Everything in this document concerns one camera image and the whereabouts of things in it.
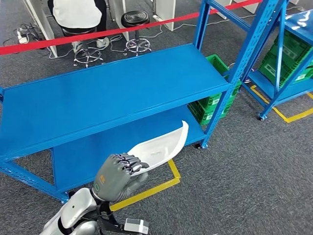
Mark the blue metal shelf rack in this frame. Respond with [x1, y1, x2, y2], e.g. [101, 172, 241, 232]
[0, 0, 281, 203]
[241, 0, 313, 121]

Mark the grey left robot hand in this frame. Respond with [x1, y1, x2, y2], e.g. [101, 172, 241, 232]
[92, 153, 149, 203]

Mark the white power cable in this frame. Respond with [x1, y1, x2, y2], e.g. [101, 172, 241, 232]
[139, 14, 256, 40]

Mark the green plastic crate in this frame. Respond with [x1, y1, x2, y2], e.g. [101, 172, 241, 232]
[198, 54, 242, 113]
[259, 51, 313, 88]
[272, 30, 313, 71]
[188, 97, 237, 126]

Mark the person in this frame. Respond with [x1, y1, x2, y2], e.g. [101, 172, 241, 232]
[48, 0, 109, 52]

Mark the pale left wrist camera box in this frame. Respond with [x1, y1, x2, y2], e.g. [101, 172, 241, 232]
[124, 218, 149, 235]

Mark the red barrier belt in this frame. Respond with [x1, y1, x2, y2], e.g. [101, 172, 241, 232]
[0, 0, 262, 56]

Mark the black stool with chrome base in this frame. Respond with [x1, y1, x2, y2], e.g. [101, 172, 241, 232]
[62, 27, 104, 68]
[121, 10, 152, 56]

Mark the black power cable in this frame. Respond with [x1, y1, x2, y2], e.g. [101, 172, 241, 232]
[2, 23, 39, 49]

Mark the white curved plastic part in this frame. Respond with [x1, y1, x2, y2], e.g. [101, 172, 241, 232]
[127, 120, 189, 177]

